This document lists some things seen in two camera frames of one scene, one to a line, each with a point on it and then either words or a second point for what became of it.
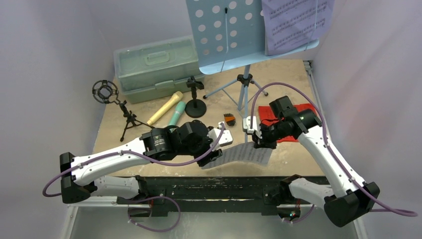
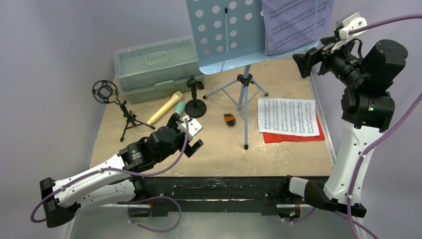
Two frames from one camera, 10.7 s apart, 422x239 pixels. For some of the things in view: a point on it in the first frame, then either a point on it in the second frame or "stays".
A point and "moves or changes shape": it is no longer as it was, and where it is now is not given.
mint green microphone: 179,108 stays
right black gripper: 263,141 to 317,57
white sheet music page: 244,153 moves or changes shape
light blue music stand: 230,34 stays
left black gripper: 212,156 to 175,117
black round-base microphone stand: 195,108 stays
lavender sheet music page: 288,24 stays
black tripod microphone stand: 96,93 stays
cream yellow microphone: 176,96 stays
